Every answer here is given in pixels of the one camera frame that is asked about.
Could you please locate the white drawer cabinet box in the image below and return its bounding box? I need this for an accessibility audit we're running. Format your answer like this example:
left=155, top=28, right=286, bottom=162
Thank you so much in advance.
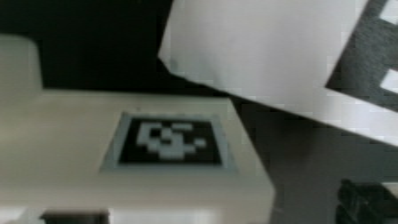
left=158, top=0, right=398, bottom=146

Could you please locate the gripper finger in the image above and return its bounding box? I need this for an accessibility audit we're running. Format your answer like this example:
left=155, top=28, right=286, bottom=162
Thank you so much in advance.
left=334, top=179, right=398, bottom=224

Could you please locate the white drawer tray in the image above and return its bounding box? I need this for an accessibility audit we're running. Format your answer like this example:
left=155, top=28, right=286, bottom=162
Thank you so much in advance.
left=0, top=34, right=276, bottom=224

